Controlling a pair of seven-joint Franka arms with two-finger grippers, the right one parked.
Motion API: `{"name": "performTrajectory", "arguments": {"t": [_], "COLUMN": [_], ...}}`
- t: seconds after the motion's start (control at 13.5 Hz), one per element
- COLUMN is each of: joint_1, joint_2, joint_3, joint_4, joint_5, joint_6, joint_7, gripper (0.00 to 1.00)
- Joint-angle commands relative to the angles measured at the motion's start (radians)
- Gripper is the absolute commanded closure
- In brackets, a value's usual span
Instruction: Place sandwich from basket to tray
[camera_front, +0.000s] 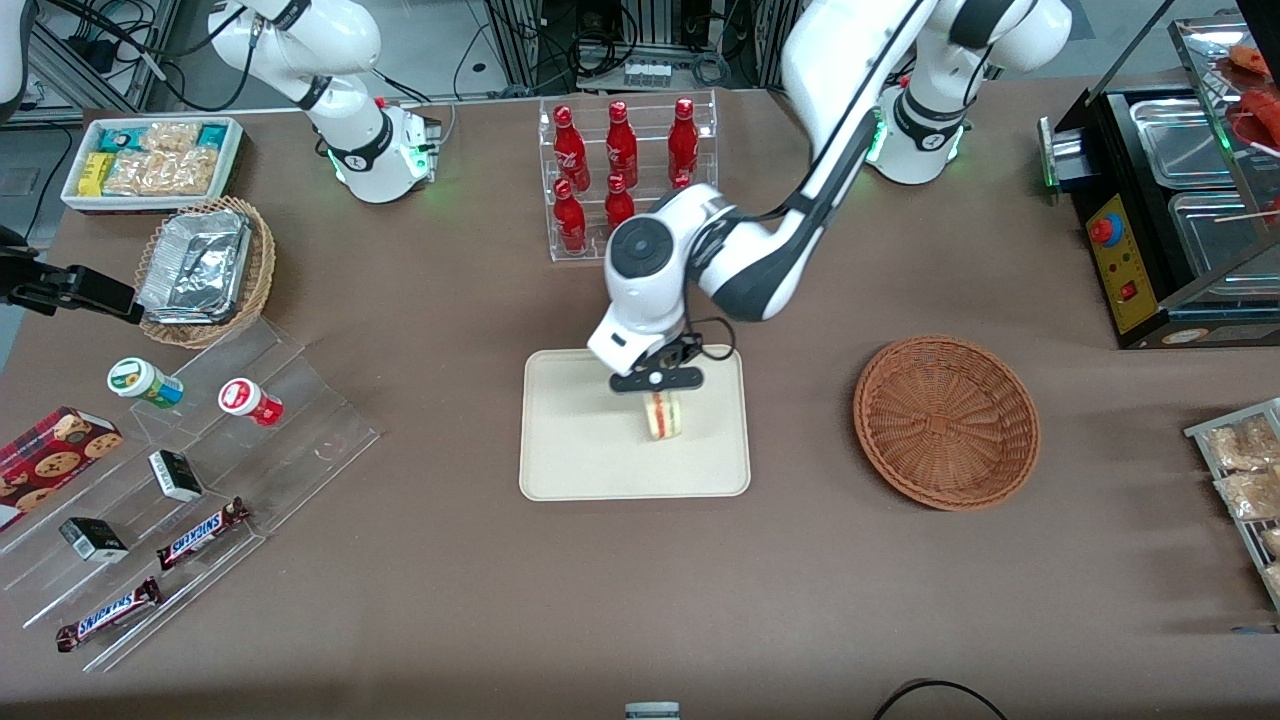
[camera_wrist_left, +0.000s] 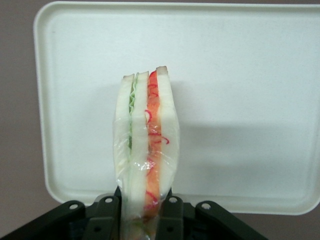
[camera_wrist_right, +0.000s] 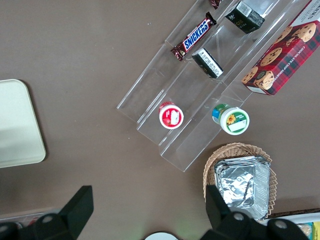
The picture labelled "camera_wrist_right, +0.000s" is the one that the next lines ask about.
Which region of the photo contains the clear cracker bag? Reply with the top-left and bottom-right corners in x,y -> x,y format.
298,223 -> 313,236

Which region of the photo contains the aluminium foil container stack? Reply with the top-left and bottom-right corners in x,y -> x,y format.
213,155 -> 272,222

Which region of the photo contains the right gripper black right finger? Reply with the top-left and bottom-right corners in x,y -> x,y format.
201,184 -> 266,240

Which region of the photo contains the green lid cup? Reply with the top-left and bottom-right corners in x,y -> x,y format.
211,102 -> 251,136

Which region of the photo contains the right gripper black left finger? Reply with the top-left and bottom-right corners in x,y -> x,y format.
29,185 -> 95,240

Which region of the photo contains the clear acrylic bottle rack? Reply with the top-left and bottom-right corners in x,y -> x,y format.
0,211 -> 55,228

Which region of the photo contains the beige plastic tray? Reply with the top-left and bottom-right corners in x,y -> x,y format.
0,78 -> 47,169

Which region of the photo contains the small black box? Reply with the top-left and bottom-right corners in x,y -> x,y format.
224,0 -> 266,35
191,47 -> 224,80

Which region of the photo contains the Snickers bar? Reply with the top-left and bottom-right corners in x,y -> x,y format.
170,11 -> 218,63
208,0 -> 224,11

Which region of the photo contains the clear acrylic stepped shelf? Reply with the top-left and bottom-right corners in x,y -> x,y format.
115,0 -> 314,174

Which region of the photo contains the white snack bin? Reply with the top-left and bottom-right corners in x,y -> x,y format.
264,211 -> 320,240

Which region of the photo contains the red lid cup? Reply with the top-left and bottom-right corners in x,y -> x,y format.
158,100 -> 185,130

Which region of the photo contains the yellow snack packet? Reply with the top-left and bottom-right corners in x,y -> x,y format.
311,221 -> 320,240

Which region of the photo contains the light wicker basket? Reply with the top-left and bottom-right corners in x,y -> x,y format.
202,142 -> 279,222

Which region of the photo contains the red tartan cookie box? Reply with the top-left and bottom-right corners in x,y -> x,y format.
240,0 -> 320,97

